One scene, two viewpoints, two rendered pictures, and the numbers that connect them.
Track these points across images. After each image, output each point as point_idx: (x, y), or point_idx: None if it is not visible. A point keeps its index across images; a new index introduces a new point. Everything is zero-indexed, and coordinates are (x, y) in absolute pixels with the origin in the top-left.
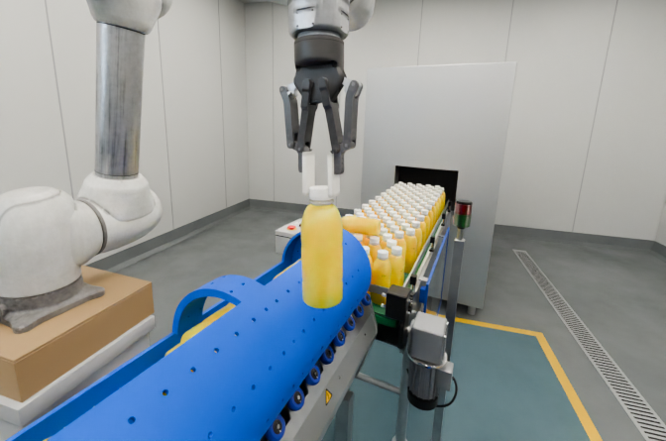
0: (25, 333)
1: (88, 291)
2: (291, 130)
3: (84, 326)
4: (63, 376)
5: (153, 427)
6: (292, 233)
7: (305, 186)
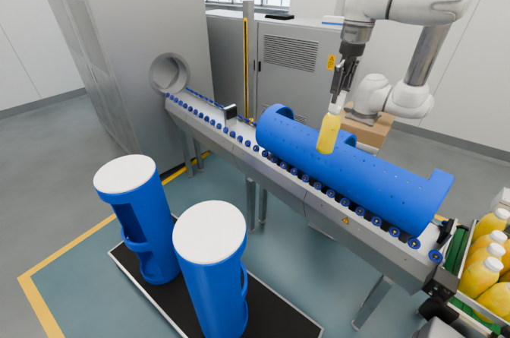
0: (344, 118)
1: (367, 121)
2: None
3: (352, 127)
4: None
5: (287, 129)
6: (503, 197)
7: None
